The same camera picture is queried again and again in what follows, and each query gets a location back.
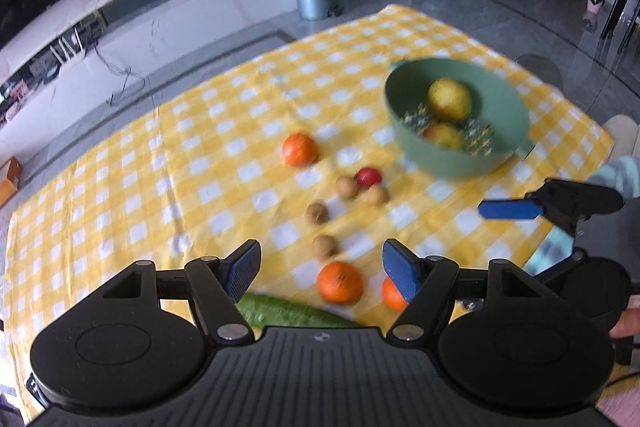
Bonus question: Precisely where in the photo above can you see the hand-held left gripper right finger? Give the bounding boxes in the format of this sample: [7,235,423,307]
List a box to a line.
[381,239,546,344]

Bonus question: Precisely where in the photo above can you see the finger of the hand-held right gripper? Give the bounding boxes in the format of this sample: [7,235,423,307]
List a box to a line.
[477,187,553,223]

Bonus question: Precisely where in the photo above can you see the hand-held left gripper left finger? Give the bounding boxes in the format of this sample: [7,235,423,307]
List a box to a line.
[101,240,262,346]

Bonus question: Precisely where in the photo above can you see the orange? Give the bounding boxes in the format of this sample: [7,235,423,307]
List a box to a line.
[281,132,320,168]
[381,277,410,313]
[317,261,365,306]

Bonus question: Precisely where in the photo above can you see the green cucumber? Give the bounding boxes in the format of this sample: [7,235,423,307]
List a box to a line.
[235,292,362,329]

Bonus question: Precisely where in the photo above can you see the green bowl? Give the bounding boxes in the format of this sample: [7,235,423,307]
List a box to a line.
[383,58,537,180]

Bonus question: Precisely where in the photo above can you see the red cherry tomato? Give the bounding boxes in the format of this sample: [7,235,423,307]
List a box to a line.
[355,167,384,188]

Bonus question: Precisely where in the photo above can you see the person's right forearm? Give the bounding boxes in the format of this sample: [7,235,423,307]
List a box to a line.
[585,156,640,202]

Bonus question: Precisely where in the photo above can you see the person's right hand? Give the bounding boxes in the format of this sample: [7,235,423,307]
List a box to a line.
[609,307,640,341]

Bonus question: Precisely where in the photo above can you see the beige chair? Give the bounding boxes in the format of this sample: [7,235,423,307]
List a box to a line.
[601,114,640,152]

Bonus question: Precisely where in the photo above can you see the yellow red apple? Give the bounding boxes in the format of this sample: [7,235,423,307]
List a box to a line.
[422,122,467,151]
[426,78,474,120]

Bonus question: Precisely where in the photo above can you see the yellow checkered tablecloth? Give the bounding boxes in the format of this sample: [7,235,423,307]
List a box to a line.
[4,4,617,424]

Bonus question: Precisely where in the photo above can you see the black legged table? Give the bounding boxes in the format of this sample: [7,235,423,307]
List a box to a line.
[599,0,640,55]

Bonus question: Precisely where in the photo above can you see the cardboard box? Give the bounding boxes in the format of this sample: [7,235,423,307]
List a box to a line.
[0,157,23,208]

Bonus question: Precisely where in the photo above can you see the white tv cabinet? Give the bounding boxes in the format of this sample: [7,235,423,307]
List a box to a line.
[0,0,351,142]

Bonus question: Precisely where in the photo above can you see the white router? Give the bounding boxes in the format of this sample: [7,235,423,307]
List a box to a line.
[50,24,88,64]

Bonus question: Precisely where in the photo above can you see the black cable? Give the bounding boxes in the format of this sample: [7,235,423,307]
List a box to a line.
[90,38,156,108]

